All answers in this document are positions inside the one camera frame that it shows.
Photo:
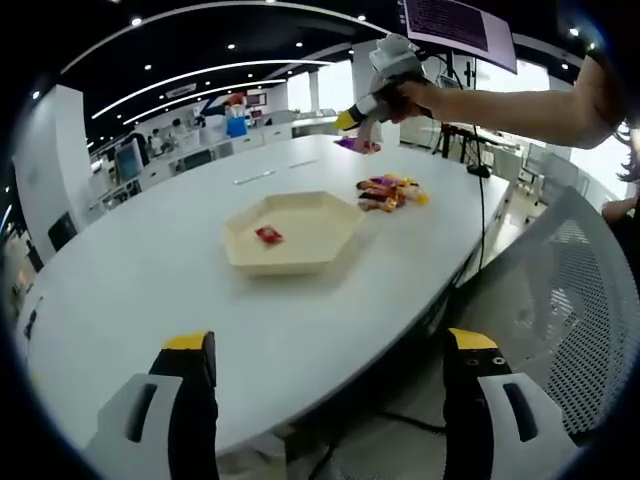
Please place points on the small black device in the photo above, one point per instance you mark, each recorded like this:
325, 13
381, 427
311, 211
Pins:
478, 171

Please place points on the grey mesh chair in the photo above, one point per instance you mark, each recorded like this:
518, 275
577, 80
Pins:
575, 300

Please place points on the purple snack food packet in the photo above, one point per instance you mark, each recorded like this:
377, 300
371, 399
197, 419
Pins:
357, 146

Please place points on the black tripod stand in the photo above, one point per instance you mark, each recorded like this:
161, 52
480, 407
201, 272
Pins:
452, 145

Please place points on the blue box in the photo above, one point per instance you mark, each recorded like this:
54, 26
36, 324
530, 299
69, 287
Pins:
236, 127

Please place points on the white office desk row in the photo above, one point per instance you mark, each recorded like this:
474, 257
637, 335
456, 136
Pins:
250, 142

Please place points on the white-framed computer monitor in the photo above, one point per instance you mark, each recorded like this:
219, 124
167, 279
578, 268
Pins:
129, 160

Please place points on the small red snack food packet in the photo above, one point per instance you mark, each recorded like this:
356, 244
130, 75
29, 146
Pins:
269, 235

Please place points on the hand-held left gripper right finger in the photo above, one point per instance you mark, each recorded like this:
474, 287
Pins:
495, 430

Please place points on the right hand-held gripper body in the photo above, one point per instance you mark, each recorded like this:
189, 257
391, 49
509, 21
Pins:
400, 62

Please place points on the beige hexagonal container tray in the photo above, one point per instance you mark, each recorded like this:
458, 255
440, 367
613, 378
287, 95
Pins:
300, 220

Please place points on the person's right hand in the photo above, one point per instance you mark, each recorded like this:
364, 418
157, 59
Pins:
417, 100

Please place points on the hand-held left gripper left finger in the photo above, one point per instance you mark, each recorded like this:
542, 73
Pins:
160, 425

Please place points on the pile of food packets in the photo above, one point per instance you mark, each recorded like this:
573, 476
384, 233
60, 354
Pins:
392, 192

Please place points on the large hanging display screen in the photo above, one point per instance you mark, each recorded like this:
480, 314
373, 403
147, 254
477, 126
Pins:
455, 25

